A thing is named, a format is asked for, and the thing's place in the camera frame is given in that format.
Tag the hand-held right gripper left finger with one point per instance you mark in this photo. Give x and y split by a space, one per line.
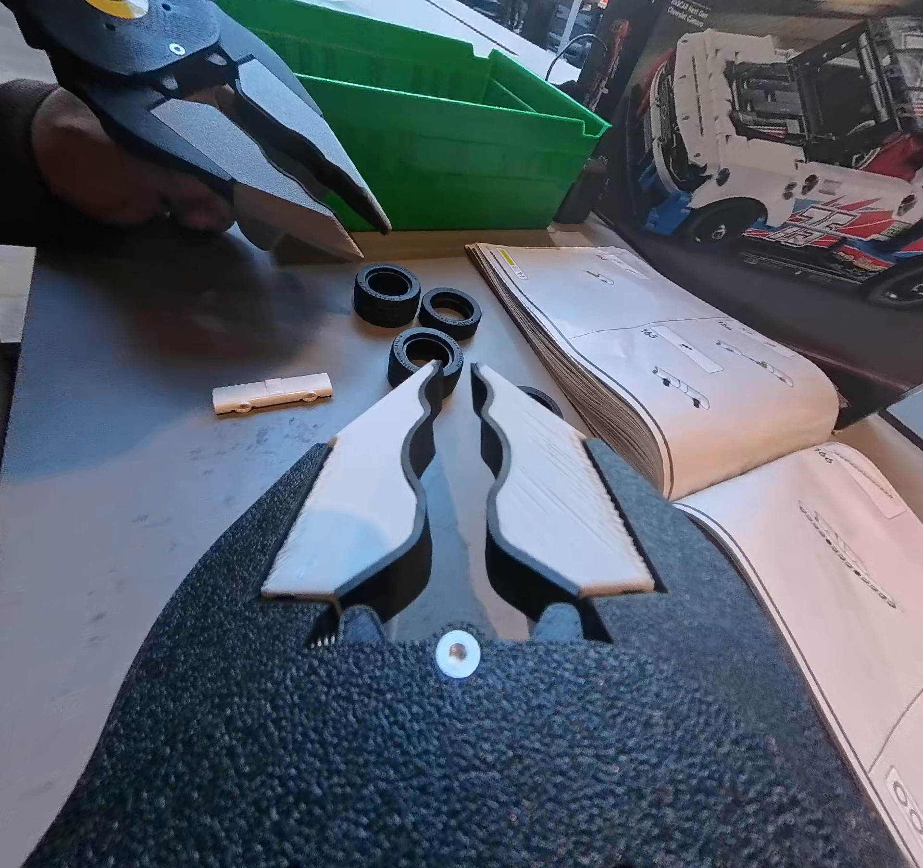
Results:
346 522

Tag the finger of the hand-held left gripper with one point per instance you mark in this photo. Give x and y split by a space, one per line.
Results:
245 154
303 125

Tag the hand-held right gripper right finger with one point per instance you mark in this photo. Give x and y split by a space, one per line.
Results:
570 514

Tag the white brick connector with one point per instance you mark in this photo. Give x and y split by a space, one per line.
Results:
303 386
241 395

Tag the green box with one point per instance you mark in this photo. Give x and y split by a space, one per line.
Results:
447 154

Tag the white instruction booklet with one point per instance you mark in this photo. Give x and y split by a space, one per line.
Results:
721 392

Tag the person's left forearm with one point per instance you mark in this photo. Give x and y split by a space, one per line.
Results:
21 161

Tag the grey desk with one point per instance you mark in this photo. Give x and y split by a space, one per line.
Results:
144 486

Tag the person's left hand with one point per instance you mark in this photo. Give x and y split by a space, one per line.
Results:
115 168

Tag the black toy tyre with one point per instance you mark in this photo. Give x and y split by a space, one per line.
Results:
386 309
400 370
448 327
544 395

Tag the white topped wooden table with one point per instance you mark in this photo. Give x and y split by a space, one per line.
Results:
447 24

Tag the black power adapter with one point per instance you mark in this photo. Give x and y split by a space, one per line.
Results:
577 193

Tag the dark cardboard box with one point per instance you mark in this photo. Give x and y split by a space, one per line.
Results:
793 291

